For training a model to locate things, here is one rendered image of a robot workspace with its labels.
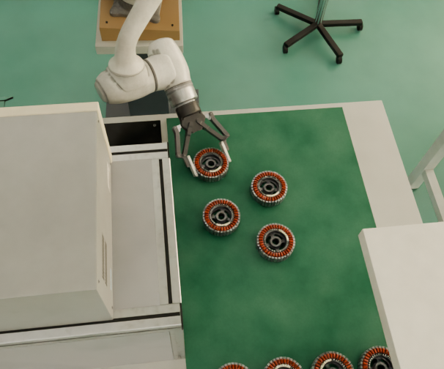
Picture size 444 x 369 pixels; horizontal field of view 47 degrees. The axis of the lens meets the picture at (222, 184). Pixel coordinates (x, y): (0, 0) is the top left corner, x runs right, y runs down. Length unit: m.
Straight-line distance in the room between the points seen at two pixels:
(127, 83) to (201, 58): 1.45
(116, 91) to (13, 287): 0.76
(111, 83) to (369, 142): 0.86
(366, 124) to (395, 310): 0.91
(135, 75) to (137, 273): 0.63
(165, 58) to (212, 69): 1.31
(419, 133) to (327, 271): 1.48
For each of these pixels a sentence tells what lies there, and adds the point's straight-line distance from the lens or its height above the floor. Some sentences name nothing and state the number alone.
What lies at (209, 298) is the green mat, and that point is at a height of 0.75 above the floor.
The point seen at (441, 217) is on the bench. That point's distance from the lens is 2.41.
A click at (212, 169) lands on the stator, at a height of 0.77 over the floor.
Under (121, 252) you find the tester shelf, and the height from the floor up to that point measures 1.11.
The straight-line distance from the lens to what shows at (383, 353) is 1.48.
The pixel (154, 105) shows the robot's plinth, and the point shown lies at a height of 0.31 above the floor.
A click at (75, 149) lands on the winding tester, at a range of 1.02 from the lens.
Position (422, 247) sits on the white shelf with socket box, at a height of 1.20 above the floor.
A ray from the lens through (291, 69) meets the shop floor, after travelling 2.93.
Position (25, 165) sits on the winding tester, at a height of 1.32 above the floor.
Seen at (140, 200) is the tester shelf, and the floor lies 1.11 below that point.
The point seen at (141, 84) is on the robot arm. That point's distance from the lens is 1.53.
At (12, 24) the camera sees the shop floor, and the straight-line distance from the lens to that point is 3.26.
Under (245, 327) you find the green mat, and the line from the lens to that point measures 1.45.
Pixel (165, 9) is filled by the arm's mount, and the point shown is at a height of 0.80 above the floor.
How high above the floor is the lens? 2.15
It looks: 61 degrees down
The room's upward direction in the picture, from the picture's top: 6 degrees clockwise
